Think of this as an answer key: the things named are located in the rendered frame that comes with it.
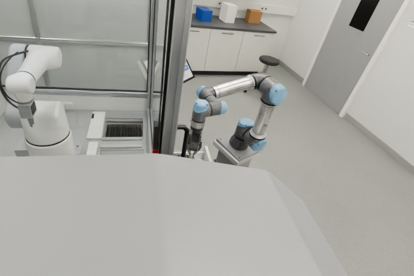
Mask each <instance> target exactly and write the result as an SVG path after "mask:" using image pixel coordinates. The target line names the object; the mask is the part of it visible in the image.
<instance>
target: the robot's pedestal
mask: <svg viewBox="0 0 414 276"><path fill-rule="evenodd" d="M213 145H214V146H215V147H216V148H217V149H218V150H219V151H218V153H217V158H216V161H217V163H223V164H231V165H235V166H242V167H247V168H248V167H249V165H250V162H251V159H252V158H254V157H256V156H258V155H260V154H261V153H262V150H261V151H260V152H257V153H255V154H254V155H252V156H250V157H248V158H246V159H244V160H242V161H240V162H239V161H238V160H236V159H235V158H234V157H233V156H232V155H231V154H230V153H229V152H228V151H227V150H226V149H225V148H224V147H223V146H221V145H220V144H219V143H218V142H217V141H216V140H214V141H213Z"/></svg>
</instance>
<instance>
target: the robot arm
mask: <svg viewBox="0 0 414 276"><path fill-rule="evenodd" d="M247 89H250V90H253V89H257V90H258V91H259V92H260V93H261V94H262V95H261V102H262V103H261V106H260V109H259V112H258V115H257V118H256V121H255V123H254V121H253V120H251V119H248V118H242V119H240V120H239V121H238V123H237V127H236V130H235V133H234V134H233V136H232V137H231V138H230V140H229V144H230V145H231V147H233V148H234V149H236V150H246V149H247V148H248V146H250V148H251V149H252V150H253V151H258V150H261V149H262V148H264V147H265V146H266V144H267V141H266V140H265V138H266V129H267V126H268V124H269V121H270V118H271V116H272V113H273V110H274V108H275V107H276V106H277V105H280V104H281V103H282V102H283V101H284V100H285V98H286V95H287V91H286V88H285V87H284V86H283V85H282V84H280V83H279V82H278V81H277V80H276V79H274V78H273V77H272V76H271V75H268V74H266V73H253V74H250V75H247V76H246V78H241V79H237V80H235V81H231V82H228V83H224V84H220V85H217V86H213V87H209V88H207V87H206V86H200V87H199V88H198V89H197V92H196V93H197V96H198V98H199V99H198V100H196V101H195V103H194V106H193V112H192V119H190V121H191V125H190V127H191V128H190V133H189V139H188V144H187V152H188V154H189V155H191V150H192V151H193V155H192V156H194V155H195V154H197V152H198V151H199V150H200V149H201V146H202V142H201V135H202V130H203V128H204V125H205V119H206V117H209V116H216V115H221V114H225V113H226V111H227V104H226V103H225V102H224V101H221V100H220V101H218V100H217V99H218V98H221V97H225V96H227V95H231V94H234V93H238V92H241V91H245V90H247Z"/></svg>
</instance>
